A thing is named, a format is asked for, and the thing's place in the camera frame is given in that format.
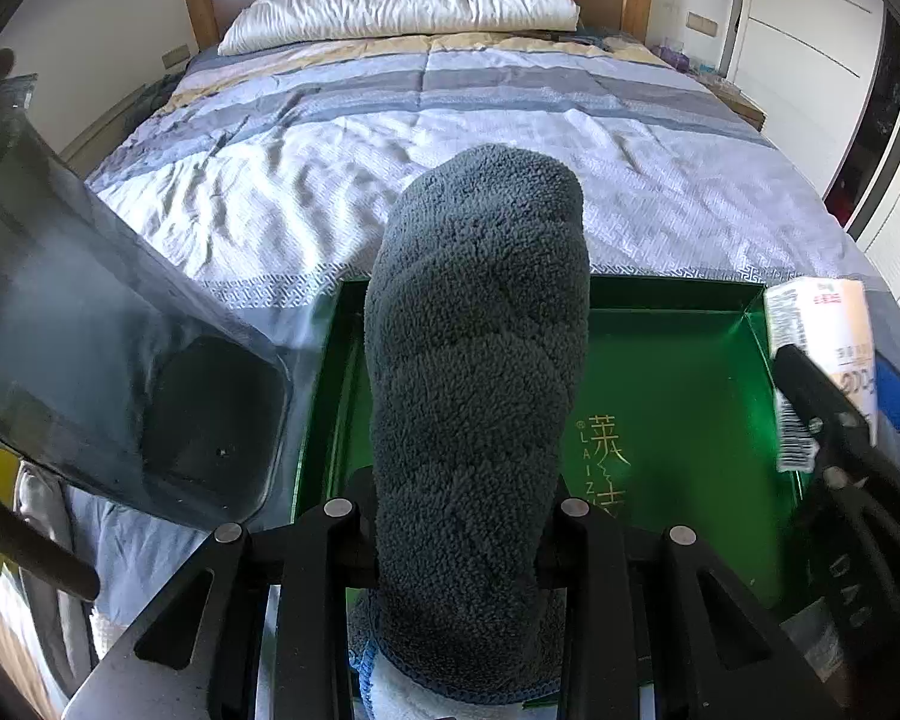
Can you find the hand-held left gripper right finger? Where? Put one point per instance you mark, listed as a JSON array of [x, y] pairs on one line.
[[581, 540]]

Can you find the light grey cloth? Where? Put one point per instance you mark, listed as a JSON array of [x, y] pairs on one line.
[[41, 517]]

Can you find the smoky transparent container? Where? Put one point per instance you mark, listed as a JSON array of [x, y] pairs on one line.
[[82, 315]]

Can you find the grey fluffy towel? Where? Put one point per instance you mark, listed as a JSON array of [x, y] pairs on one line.
[[480, 360]]

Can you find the beige wall socket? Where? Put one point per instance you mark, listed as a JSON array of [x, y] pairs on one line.
[[702, 22], [174, 55]]

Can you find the yellow cloth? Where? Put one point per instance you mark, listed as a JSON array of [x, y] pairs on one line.
[[0, 476]]

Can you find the striped grey bed quilt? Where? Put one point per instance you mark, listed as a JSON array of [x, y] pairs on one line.
[[495, 105]]

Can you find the green box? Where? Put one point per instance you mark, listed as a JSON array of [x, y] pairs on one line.
[[682, 390]]

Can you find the white wardrobe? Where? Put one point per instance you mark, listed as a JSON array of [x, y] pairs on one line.
[[795, 37]]

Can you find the clear purple box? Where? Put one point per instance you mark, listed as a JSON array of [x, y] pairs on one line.
[[677, 56]]

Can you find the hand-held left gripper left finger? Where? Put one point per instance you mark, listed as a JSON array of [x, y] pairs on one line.
[[343, 540]]

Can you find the black rod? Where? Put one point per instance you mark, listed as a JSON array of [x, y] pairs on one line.
[[37, 551]]

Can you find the white orange tissue packet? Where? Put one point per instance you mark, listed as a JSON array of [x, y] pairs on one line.
[[825, 315]]

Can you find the wooden nightstand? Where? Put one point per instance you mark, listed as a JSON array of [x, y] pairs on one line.
[[746, 109]]

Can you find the white pillow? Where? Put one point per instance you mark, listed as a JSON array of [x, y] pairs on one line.
[[420, 4]]

